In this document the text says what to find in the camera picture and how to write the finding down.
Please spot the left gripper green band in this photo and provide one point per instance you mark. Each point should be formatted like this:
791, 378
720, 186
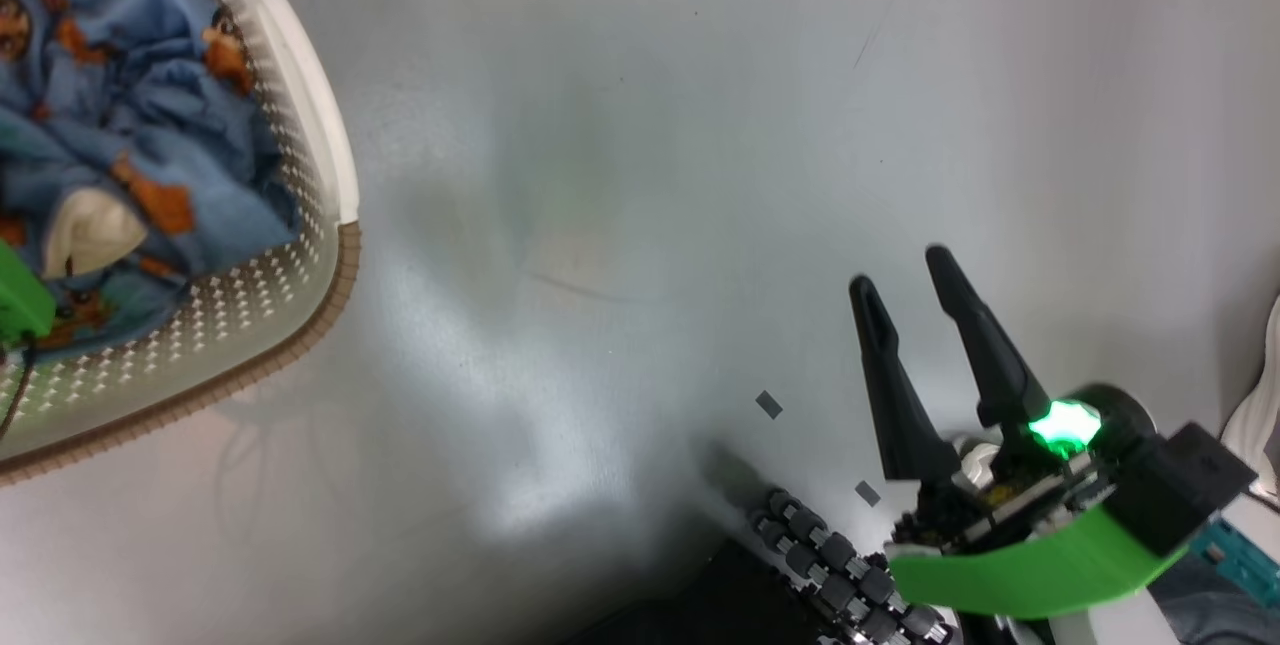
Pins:
20, 300

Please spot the grey floor tape piece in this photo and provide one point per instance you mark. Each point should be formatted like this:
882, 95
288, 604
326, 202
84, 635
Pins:
768, 405
868, 493

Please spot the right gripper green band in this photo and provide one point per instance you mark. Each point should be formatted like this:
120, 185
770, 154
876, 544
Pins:
1020, 565

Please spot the white curved robot part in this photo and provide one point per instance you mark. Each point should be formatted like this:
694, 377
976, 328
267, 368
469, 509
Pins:
1255, 415

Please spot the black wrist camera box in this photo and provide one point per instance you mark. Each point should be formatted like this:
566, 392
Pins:
1185, 485

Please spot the cream perforated laundry basket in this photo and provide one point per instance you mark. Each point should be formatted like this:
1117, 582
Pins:
300, 125

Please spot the blue clothes with orange print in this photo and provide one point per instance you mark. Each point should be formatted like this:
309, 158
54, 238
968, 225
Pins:
150, 105

